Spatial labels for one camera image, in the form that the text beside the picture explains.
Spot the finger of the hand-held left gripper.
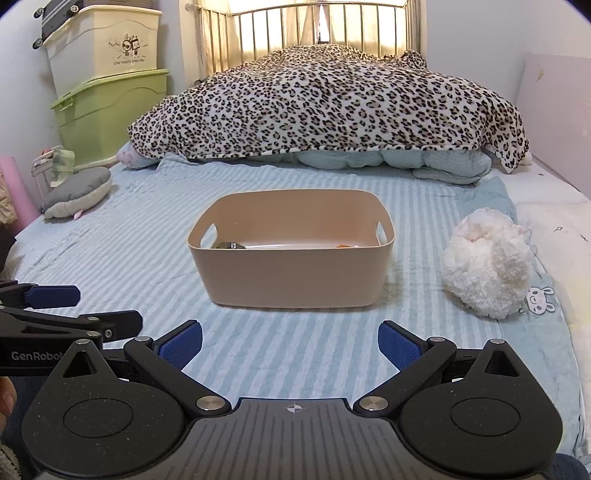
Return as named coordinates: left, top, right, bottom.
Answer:
left=0, top=309, right=143, bottom=344
left=0, top=281, right=82, bottom=310

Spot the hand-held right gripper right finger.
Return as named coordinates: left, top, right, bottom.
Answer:
left=353, top=320, right=527, bottom=418

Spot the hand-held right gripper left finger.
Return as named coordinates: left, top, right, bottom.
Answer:
left=57, top=319, right=231, bottom=419

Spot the beige plastic basket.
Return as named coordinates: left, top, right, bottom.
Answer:
left=187, top=189, right=396, bottom=309

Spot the person's left hand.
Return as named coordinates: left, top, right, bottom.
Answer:
left=0, top=376, right=19, bottom=419

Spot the blue striped bed sheet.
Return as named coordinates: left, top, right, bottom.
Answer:
left=9, top=152, right=522, bottom=416

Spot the grey plush toy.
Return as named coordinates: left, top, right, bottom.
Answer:
left=40, top=166, right=113, bottom=220

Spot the pink rolled mat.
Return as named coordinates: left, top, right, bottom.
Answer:
left=0, top=154, right=41, bottom=232

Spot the white fluffy plush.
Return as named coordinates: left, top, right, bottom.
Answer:
left=441, top=209, right=537, bottom=320

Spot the pale pink pillow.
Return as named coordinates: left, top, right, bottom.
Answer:
left=115, top=140, right=161, bottom=171

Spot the light green quilt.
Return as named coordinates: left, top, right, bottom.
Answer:
left=247, top=147, right=493, bottom=186

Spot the green plastic storage box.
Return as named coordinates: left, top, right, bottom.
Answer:
left=50, top=68, right=171, bottom=165

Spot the white mattress cover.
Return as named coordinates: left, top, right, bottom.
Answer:
left=501, top=154, right=591, bottom=356

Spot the person's right leg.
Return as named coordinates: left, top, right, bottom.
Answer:
left=549, top=453, right=591, bottom=480

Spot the leopard print blanket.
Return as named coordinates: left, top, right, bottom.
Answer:
left=128, top=44, right=531, bottom=175

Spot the beige plastic storage box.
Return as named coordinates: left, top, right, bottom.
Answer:
left=42, top=4, right=164, bottom=99

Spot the black suitcase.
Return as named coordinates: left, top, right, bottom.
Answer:
left=30, top=0, right=95, bottom=50

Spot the metal bed headboard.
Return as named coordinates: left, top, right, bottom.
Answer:
left=193, top=0, right=424, bottom=78

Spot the beige curtain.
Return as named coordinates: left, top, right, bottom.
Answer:
left=196, top=0, right=409, bottom=61

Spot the white wire rack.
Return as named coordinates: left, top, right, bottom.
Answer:
left=31, top=145, right=77, bottom=186

